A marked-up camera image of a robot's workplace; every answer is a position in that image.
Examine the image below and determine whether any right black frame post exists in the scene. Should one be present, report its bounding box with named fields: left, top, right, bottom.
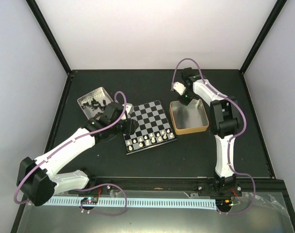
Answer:
left=240, top=0, right=287, bottom=75

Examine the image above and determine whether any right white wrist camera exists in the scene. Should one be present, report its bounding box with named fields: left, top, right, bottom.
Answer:
left=173, top=82, right=186, bottom=96

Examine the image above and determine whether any left black frame post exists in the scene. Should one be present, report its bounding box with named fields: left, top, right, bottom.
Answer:
left=25, top=0, right=72, bottom=75

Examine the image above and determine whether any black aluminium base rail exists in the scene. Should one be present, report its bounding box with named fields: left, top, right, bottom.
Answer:
left=90, top=177, right=288, bottom=194

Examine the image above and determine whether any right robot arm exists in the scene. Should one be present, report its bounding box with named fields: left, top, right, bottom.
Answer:
left=173, top=67, right=241, bottom=196

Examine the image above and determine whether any left small circuit board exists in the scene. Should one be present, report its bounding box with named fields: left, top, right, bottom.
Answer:
left=81, top=197, right=98, bottom=205

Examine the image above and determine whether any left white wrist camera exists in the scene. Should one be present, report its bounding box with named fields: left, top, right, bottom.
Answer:
left=126, top=103, right=134, bottom=115

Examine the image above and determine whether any small circuit board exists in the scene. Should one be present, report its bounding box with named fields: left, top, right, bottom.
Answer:
left=81, top=197, right=98, bottom=205
left=215, top=199, right=241, bottom=207

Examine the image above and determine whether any light blue slotted cable duct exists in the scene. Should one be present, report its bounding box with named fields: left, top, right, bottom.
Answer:
left=45, top=196, right=216, bottom=210

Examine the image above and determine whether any right small circuit board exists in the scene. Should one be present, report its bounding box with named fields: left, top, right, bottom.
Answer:
left=215, top=199, right=241, bottom=207

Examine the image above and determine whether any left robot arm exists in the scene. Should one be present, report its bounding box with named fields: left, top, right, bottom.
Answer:
left=16, top=102, right=138, bottom=206

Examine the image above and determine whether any black frame post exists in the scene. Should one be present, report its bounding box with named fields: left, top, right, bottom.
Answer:
left=240, top=0, right=287, bottom=75
left=25, top=0, right=72, bottom=75

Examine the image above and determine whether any gold tin box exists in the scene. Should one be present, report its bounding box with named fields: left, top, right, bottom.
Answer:
left=169, top=100, right=209, bottom=135

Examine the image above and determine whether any black and silver chessboard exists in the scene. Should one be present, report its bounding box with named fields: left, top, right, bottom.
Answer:
left=123, top=100, right=177, bottom=155

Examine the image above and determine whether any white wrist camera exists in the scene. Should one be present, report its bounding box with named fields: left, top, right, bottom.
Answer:
left=173, top=82, right=186, bottom=96
left=126, top=103, right=134, bottom=115

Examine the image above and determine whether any pink tin box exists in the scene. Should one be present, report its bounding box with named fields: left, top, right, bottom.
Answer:
left=77, top=87, right=113, bottom=119

